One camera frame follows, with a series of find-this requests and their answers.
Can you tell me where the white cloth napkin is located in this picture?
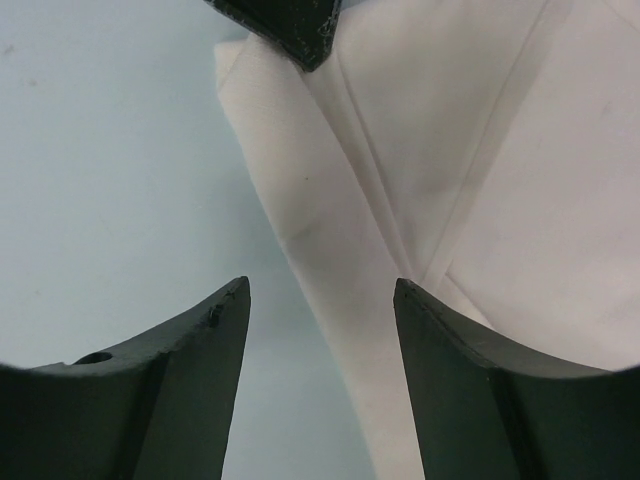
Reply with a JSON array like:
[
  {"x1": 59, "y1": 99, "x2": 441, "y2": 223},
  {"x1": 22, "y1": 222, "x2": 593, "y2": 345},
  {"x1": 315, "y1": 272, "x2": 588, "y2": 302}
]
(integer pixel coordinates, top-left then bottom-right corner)
[{"x1": 215, "y1": 1, "x2": 639, "y2": 479}]

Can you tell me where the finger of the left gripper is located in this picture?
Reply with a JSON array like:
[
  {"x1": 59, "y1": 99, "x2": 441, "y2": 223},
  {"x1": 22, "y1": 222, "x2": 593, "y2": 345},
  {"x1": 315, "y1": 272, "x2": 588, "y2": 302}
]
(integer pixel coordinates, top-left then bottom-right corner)
[{"x1": 207, "y1": 0, "x2": 342, "y2": 72}]

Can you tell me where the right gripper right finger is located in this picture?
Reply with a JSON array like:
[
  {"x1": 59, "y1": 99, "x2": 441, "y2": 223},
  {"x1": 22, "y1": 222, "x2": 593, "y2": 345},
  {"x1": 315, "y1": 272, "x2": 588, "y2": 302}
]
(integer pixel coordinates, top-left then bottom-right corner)
[{"x1": 394, "y1": 279, "x2": 639, "y2": 479}]

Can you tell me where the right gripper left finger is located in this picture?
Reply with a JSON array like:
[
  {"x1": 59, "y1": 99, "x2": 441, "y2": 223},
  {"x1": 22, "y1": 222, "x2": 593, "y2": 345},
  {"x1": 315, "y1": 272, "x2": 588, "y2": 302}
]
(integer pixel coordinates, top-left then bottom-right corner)
[{"x1": 1, "y1": 277, "x2": 251, "y2": 479}]

